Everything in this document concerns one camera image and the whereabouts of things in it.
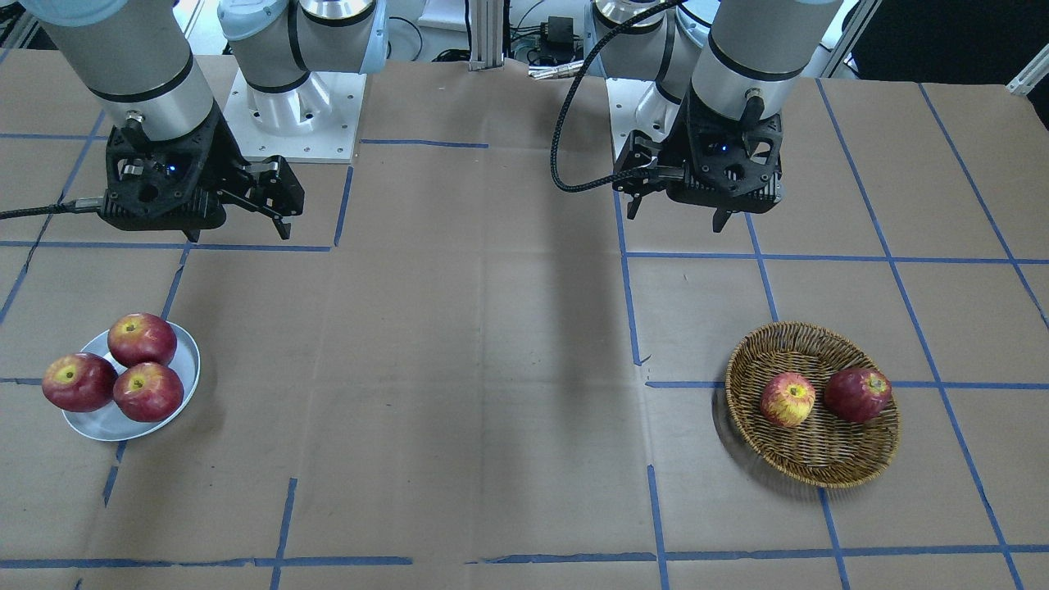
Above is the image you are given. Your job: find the yellow-red apple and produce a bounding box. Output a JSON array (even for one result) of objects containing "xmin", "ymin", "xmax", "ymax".
[{"xmin": 759, "ymin": 372, "xmax": 816, "ymax": 427}]

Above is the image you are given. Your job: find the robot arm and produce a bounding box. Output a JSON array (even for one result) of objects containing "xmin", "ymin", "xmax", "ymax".
[
  {"xmin": 2, "ymin": 1, "xmax": 387, "ymax": 243},
  {"xmin": 588, "ymin": 1, "xmax": 842, "ymax": 231}
]

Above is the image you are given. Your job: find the red apple on plate side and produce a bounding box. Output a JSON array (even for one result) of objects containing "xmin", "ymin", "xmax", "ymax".
[{"xmin": 41, "ymin": 352, "xmax": 119, "ymax": 412}]

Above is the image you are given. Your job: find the dark red apple in basket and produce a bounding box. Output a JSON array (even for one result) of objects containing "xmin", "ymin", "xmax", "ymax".
[{"xmin": 823, "ymin": 367, "xmax": 892, "ymax": 424}]

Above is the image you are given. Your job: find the light blue plate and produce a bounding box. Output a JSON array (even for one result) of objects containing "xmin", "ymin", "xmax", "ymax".
[{"xmin": 61, "ymin": 324, "xmax": 202, "ymax": 442}]

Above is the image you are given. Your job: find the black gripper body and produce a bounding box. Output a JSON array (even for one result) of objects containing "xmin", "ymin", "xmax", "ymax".
[
  {"xmin": 98, "ymin": 103, "xmax": 247, "ymax": 243},
  {"xmin": 660, "ymin": 88, "xmax": 783, "ymax": 214}
]

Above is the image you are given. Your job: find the black braided cable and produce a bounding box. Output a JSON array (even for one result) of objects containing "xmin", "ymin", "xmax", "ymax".
[{"xmin": 550, "ymin": 0, "xmax": 685, "ymax": 194}]

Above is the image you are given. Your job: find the aluminium frame post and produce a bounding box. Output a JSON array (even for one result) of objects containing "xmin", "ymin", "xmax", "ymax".
[{"xmin": 467, "ymin": 0, "xmax": 508, "ymax": 72}]

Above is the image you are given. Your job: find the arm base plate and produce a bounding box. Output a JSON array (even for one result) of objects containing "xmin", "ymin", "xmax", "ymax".
[
  {"xmin": 224, "ymin": 72, "xmax": 367, "ymax": 165},
  {"xmin": 606, "ymin": 75, "xmax": 693, "ymax": 172}
]

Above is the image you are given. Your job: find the red apple on plate front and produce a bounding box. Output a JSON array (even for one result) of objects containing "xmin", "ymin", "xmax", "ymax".
[{"xmin": 112, "ymin": 362, "xmax": 184, "ymax": 423}]

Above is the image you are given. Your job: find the red apple on plate back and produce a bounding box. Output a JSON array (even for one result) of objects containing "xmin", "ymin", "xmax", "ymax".
[{"xmin": 107, "ymin": 313, "xmax": 177, "ymax": 367}]

